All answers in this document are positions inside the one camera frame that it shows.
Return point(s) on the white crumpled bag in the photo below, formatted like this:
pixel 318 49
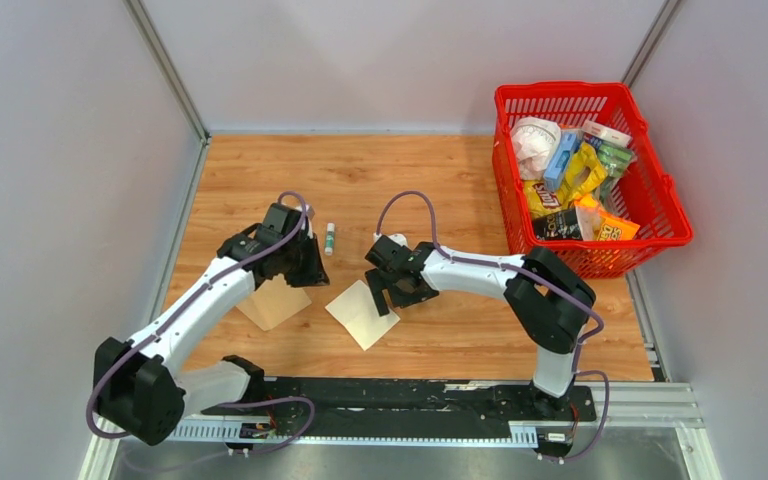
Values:
pixel 534 141

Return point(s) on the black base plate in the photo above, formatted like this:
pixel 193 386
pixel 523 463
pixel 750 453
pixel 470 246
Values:
pixel 410 408

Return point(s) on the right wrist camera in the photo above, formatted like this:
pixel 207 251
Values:
pixel 397 238

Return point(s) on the orange snack bag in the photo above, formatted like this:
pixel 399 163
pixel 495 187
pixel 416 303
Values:
pixel 596 223

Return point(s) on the aluminium frame rail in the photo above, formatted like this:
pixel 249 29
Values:
pixel 658 405

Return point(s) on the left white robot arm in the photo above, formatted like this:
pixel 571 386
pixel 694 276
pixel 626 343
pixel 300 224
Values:
pixel 139 386

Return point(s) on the black snack packet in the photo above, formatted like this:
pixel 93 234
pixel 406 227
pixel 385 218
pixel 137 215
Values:
pixel 559 225

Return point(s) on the yellow snack bag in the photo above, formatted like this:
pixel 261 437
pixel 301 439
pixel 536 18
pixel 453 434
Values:
pixel 584 174

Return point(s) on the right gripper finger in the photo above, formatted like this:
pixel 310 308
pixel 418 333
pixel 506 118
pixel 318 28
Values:
pixel 405 294
pixel 377 284

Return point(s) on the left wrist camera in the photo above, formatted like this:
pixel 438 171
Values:
pixel 308 213

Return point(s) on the white letter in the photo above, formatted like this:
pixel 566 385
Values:
pixel 356 311

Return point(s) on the green packet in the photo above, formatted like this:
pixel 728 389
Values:
pixel 615 160

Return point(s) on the white red small box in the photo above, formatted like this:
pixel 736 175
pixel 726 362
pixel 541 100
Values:
pixel 597 134

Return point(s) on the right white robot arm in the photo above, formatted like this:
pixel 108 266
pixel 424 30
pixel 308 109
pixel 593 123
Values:
pixel 550 301

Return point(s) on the blue box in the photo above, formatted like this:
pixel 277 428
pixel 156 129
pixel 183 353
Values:
pixel 556 168

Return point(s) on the green white glue stick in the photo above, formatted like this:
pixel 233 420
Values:
pixel 330 236

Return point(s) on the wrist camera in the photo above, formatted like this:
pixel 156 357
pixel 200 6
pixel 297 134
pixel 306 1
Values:
pixel 397 238
pixel 308 213

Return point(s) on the red plastic basket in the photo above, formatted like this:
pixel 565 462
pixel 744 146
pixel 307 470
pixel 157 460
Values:
pixel 645 195

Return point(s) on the brown paper envelope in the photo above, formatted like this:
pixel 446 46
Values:
pixel 274 302

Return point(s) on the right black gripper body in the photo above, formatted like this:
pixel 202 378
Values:
pixel 392 278

